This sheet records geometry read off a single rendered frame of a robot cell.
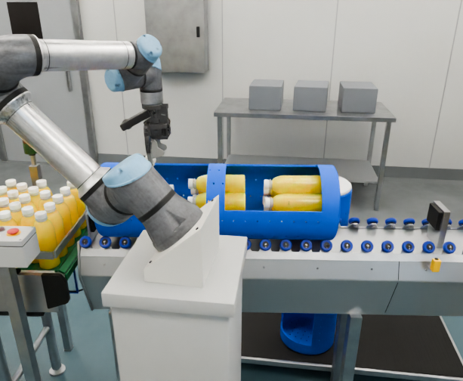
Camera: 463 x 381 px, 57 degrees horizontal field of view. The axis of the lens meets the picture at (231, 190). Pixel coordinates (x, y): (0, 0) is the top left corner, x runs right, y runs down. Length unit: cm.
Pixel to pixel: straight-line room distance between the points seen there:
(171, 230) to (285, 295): 80
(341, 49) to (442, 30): 98
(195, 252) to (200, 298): 11
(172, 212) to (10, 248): 65
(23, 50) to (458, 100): 450
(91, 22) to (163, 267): 429
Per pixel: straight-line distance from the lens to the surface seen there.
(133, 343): 117
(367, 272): 170
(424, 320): 276
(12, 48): 112
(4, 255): 155
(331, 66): 475
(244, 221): 152
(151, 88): 145
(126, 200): 107
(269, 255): 162
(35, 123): 119
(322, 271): 166
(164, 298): 104
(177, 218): 105
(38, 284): 172
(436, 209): 179
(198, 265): 103
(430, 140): 512
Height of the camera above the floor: 177
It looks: 23 degrees down
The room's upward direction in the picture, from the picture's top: straight up
